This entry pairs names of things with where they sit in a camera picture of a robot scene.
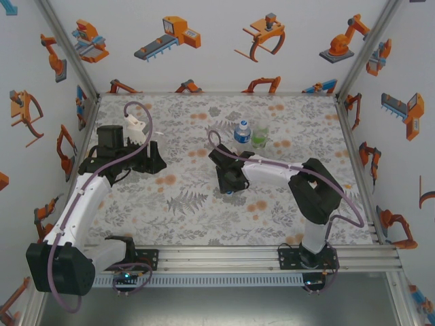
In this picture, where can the blue label plastic bottle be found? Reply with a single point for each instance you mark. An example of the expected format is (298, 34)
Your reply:
(242, 136)

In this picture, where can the green label plastic bottle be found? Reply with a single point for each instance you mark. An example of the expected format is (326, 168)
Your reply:
(259, 140)

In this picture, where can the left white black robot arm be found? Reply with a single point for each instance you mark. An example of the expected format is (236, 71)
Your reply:
(81, 207)

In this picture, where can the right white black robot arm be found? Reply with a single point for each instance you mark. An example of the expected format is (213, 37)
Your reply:
(316, 190)

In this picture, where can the floral table cover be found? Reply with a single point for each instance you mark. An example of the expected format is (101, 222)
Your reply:
(217, 112)

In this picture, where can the control board with green light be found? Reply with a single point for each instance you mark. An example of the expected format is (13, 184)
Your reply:
(312, 282)
(125, 275)

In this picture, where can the grey metal sheet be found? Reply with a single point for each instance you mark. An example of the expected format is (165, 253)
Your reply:
(217, 305)

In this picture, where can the aluminium side rail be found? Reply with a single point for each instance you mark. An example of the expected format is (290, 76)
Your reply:
(87, 136)
(350, 136)

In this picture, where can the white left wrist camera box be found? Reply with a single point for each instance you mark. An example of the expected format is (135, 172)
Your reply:
(134, 129)

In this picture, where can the aluminium front frame rail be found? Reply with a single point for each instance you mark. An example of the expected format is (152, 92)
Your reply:
(217, 259)

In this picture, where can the aluminium back rail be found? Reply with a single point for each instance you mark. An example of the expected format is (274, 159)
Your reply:
(217, 93)

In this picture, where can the aluminium corner post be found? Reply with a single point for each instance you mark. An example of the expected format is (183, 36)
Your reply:
(68, 51)
(367, 51)

